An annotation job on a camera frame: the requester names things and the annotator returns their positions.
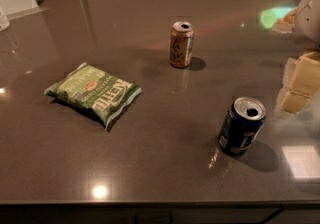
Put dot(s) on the blue pepsi can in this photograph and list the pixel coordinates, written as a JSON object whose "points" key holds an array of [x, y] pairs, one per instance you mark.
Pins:
{"points": [[242, 123]]}

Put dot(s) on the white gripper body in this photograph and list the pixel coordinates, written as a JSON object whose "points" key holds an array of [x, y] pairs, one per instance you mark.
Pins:
{"points": [[308, 21]]}

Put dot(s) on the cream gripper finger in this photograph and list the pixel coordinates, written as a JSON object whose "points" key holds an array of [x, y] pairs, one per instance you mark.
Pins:
{"points": [[301, 81]]}

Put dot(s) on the orange la croix can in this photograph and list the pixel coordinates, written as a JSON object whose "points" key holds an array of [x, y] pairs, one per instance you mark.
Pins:
{"points": [[181, 44]]}

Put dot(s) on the green chips bag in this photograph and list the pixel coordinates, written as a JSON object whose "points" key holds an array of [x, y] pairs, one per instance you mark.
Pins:
{"points": [[96, 92]]}

